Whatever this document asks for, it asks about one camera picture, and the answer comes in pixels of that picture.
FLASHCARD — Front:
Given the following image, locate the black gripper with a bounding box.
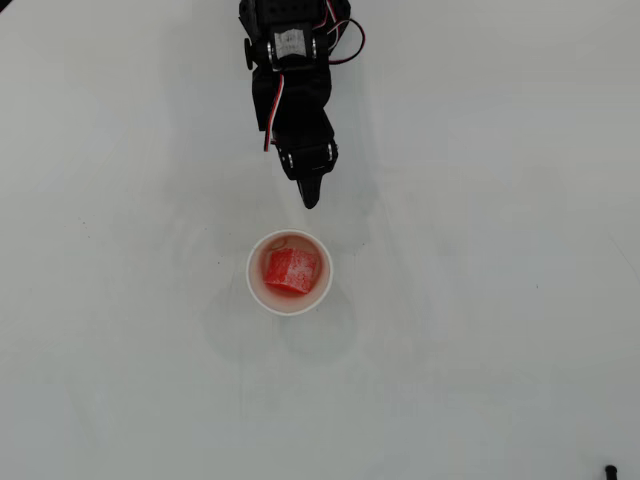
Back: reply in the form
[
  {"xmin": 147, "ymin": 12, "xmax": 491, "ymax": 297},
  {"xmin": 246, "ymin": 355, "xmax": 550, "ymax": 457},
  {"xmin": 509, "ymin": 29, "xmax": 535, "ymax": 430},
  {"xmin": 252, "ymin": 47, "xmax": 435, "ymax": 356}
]
[{"xmin": 251, "ymin": 64, "xmax": 341, "ymax": 210}]

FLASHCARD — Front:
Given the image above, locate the red foam cube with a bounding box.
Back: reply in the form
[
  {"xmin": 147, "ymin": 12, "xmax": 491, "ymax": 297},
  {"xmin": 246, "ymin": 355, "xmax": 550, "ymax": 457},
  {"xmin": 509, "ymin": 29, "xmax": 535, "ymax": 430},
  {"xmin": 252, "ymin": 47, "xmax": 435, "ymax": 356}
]
[{"xmin": 263, "ymin": 248, "xmax": 321, "ymax": 296}]

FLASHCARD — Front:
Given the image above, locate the brown ribbed paper cup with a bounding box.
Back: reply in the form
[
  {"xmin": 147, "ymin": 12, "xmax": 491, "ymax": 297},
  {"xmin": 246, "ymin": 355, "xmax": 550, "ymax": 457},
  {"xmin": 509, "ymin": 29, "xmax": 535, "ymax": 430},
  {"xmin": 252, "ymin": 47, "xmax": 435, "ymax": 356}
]
[{"xmin": 246, "ymin": 229, "xmax": 334, "ymax": 316}]

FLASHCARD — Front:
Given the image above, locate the gripper servo cable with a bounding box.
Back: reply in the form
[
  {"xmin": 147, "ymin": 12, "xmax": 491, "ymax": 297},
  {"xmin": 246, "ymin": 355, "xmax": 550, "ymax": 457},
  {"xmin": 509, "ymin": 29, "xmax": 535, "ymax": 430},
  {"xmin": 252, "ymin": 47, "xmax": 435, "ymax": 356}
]
[{"xmin": 262, "ymin": 72, "xmax": 287, "ymax": 153}]

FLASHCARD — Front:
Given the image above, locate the looped wrist servo cable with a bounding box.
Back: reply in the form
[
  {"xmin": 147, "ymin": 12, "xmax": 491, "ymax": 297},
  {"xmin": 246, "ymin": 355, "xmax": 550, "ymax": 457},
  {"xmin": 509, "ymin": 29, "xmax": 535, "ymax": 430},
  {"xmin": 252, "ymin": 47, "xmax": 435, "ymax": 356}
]
[{"xmin": 319, "ymin": 0, "xmax": 368, "ymax": 66}]

